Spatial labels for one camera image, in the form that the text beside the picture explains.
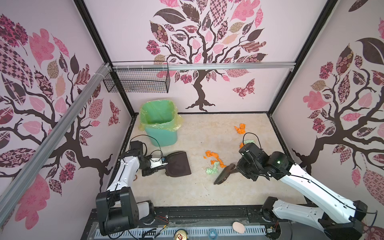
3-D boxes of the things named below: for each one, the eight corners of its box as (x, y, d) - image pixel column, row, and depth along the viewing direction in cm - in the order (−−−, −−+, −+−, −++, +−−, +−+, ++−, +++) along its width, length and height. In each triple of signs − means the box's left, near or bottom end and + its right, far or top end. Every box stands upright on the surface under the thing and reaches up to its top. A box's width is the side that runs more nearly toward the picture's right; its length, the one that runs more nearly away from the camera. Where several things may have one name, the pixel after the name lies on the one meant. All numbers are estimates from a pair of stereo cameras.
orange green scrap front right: (212, 177, 88) (212, 176, 87) (206, 171, 91) (206, 170, 89) (222, 167, 92) (222, 165, 91) (216, 161, 95) (216, 160, 93)
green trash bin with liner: (146, 150, 101) (133, 126, 81) (152, 125, 116) (143, 99, 96) (181, 150, 101) (177, 126, 81) (182, 125, 116) (179, 99, 96)
